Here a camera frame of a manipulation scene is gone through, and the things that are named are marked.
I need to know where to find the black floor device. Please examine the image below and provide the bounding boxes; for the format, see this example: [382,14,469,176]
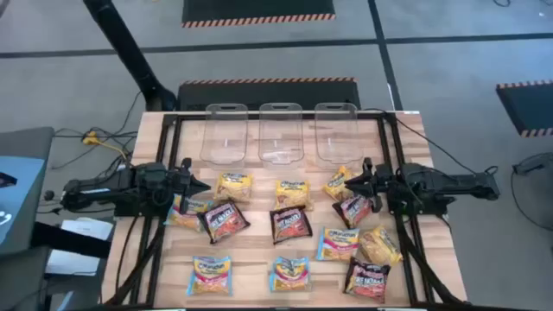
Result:
[512,151,553,176]

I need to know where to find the white paper sheets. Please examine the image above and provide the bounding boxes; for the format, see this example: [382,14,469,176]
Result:
[45,217,114,277]

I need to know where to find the blue Maruchan beef ramen pack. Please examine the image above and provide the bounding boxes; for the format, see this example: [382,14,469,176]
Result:
[185,254,234,298]
[268,255,313,294]
[315,226,361,263]

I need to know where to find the yellow power plug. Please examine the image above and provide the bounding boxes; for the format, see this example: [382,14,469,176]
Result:
[81,130,130,162]

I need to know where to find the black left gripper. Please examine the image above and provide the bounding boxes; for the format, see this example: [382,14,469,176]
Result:
[166,157,212,216]

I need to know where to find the black aluminium table frame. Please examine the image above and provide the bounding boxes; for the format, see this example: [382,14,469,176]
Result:
[103,112,470,308]

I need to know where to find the black cable bundle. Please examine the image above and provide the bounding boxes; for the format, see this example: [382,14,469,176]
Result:
[395,215,467,306]
[105,215,168,307]

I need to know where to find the yellow noodle packet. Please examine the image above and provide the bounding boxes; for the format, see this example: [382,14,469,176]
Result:
[162,193,213,232]

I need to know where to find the black beam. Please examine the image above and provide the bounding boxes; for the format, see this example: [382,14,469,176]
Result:
[30,221,112,260]

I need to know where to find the yellow Maruchan ramen pack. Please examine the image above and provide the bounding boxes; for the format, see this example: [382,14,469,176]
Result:
[322,165,366,203]
[274,179,315,212]
[213,171,255,203]
[359,224,404,267]

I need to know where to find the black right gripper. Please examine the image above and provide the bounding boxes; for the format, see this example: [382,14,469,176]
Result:
[344,157,392,213]

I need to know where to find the blue board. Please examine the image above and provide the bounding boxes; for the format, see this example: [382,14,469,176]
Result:
[0,155,47,245]

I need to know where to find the black hazard-striped floor mat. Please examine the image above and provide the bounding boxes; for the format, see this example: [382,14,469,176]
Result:
[495,79,553,139]
[181,0,337,29]
[176,77,362,112]

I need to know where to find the grey desk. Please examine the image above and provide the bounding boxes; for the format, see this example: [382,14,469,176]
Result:
[0,126,55,260]

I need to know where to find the clear plastic bin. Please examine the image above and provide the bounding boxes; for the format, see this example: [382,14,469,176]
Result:
[199,103,250,170]
[314,102,364,170]
[257,102,306,170]

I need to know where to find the black camera stand pole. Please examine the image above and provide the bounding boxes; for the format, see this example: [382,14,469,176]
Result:
[81,0,178,112]

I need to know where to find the black fire noodle pack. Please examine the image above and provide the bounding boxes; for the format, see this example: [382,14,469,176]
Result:
[197,200,251,245]
[269,206,314,246]
[343,257,392,304]
[331,194,375,230]

